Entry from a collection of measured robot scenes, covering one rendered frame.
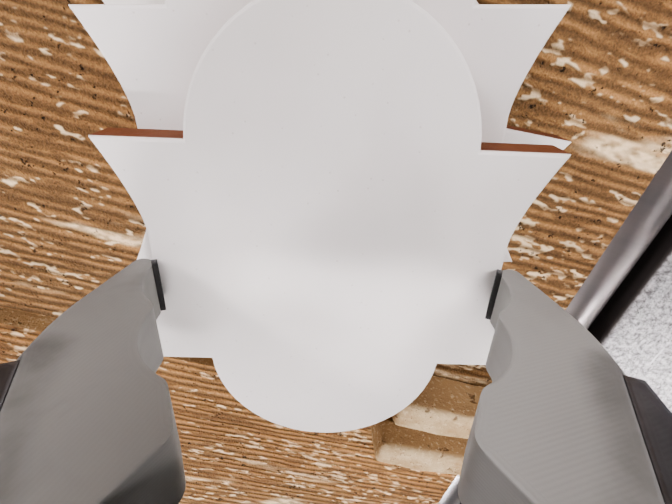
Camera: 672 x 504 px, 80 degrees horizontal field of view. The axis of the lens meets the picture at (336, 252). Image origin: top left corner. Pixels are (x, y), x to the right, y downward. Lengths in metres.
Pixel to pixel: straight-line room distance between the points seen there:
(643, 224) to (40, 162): 0.27
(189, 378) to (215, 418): 0.03
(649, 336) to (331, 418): 0.20
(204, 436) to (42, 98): 0.19
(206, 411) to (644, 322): 0.26
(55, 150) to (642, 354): 0.32
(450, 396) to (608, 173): 0.13
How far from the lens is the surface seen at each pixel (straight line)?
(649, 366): 0.32
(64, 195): 0.21
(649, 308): 0.29
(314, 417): 0.16
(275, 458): 0.28
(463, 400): 0.23
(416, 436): 0.24
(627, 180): 0.21
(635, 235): 0.25
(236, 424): 0.26
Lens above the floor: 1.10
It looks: 63 degrees down
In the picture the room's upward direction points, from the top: 180 degrees clockwise
